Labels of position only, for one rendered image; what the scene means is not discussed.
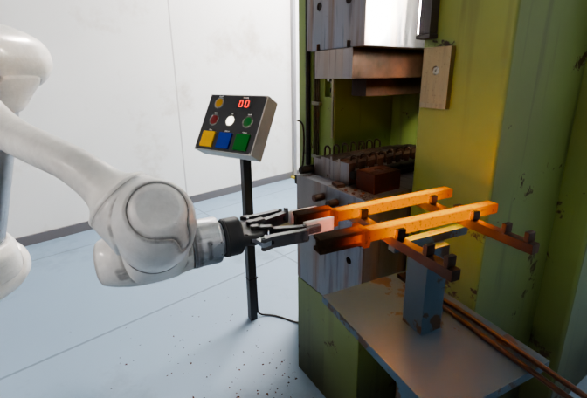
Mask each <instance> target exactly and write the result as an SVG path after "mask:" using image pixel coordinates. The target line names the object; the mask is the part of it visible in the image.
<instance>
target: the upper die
mask: <svg viewBox="0 0 587 398"><path fill-rule="evenodd" d="M423 58H424V50H405V49H385V48H364V47H349V48H340V49H332V50H323V51H315V78H316V79H389V78H422V69H423Z"/></svg>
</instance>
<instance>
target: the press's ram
mask: <svg viewBox="0 0 587 398"><path fill-rule="evenodd" d="M419 8H420V0H307V51H311V52H315V51H323V50H332V49H340V48H349V47H364V48H385V49H405V50H423V49H424V48H425V41H424V40H420V39H416V36H417V35H418V20H419Z"/></svg>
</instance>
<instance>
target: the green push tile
mask: <svg viewBox="0 0 587 398"><path fill-rule="evenodd" d="M250 138H251V136H250V135H249V134H236V138H235V141H234V143H233V146H232V150H237V151H244V152H246V149H247V147H248V143H249V140H250Z"/></svg>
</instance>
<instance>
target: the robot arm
mask: <svg viewBox="0 0 587 398"><path fill-rule="evenodd" d="M52 68H53V65H52V56H51V54H50V53H49V51H48V49H47V48H46V47H45V45H44V44H42V43H41V42H40V41H39V40H37V39H36V38H34V37H33V36H31V35H29V34H27V33H25V32H22V31H19V30H17V29H14V28H12V27H10V26H8V25H5V24H0V300H2V299H4V298H5V297H7V296H8V295H9V294H11V293H12V292H14V291H15V290H16V289H17V288H18V287H19V286H20V285H21V284H22V283H23V282H24V280H25V279H26V277H27V276H28V274H29V272H30V270H31V256H30V253H29V252H28V250H27V249H26V248H25V247H24V246H23V245H22V244H20V243H19V242H17V241H16V239H15V238H14V237H13V236H11V235H10V234H9V233H7V224H8V215H9V207H10V192H11V184H12V175H13V167H14V159H15V158H17V159H19V160H21V161H24V162H26V163H28V164H30V165H32V166H33V167H35V168H39V169H41V170H43V171H45V172H46V173H48V174H50V175H53V176H55V177H56V178H58V179H60V180H61V181H62V182H64V183H65V184H66V185H67V186H69V187H70V188H71V189H73V190H74V191H75V192H76V193H77V194H78V195H79V196H80V197H81V198H82V199H83V200H84V201H85V203H86V205H87V206H88V208H89V220H88V224H89V225H90V226H91V227H92V228H93V229H94V230H95V231H96V232H97V233H98V235H99V236H100V237H101V239H100V240H99V241H97V242H96V244H95V245H94V247H93V263H94V269H95V272H96V275H97V278H98V280H99V281H100V283H101V284H102V285H104V286H110V287H135V286H140V285H149V284H153V283H157V282H161V281H164V280H167V279H170V278H175V277H177V276H179V275H181V274H183V273H185V272H186V271H190V270H193V269H199V268H200V267H205V266H208V265H212V264H219V263H221V262H222V261H223V260H224V257H232V256H237V255H240V254H242V253H243V252H244V250H245V247H246V246H254V245H259V246H261V250H262V251H267V250H270V249H273V248H278V247H282V246H288V245H292V244H300V243H305V242H308V236H309V235H313V234H317V233H321V232H325V231H329V230H333V229H334V217H333V216H327V217H323V218H318V219H314V220H310V221H306V222H303V224H298V225H285V226H279V225H281V224H284V223H290V224H292V223H294V214H293V211H296V210H300V209H294V210H289V211H288V208H284V211H282V209H273V210H268V211H265V212H260V213H256V214H252V215H244V216H240V221H239V219H238V218H237V217H236V216H231V217H226V218H221V219H219V220H217V218H216V217H214V216H211V217H206V218H200V219H197V215H196V211H195V207H194V205H193V202H192V201H191V200H190V197H189V196H188V195H187V193H186V192H185V191H184V190H183V189H181V188H180V187H179V186H177V185H176V184H174V183H173V182H170V181H167V180H164V179H161V178H155V177H152V176H150V175H147V174H145V173H144V172H142V171H138V172H134V173H127V172H123V171H120V170H119V169H117V168H114V167H112V166H111V165H109V164H108V163H106V162H104V161H103V160H102V159H100V158H98V157H97V156H95V155H93V154H91V153H89V152H87V151H86V150H85V149H83V148H80V147H78V146H76V145H74V144H72V143H71V142H68V141H65V140H63V139H61V138H59V137H57V136H55V135H53V134H50V133H47V132H46V131H44V130H42V129H40V128H38V127H34V126H33V125H31V124H29V123H27V122H25V121H24V120H22V119H20V118H19V112H21V111H23V110H24V109H25V108H26V107H27V106H28V104H29V102H30V100H31V98H32V96H33V94H34V93H35V92H36V91H37V89H38V87H39V86H41V85H43V84H44V83H45V82H46V81H47V80H48V79H49V77H50V76H51V74H52ZM313 207H317V206H312V207H307V208H303V209H309V208H313ZM268 230H269V235H268Z"/></svg>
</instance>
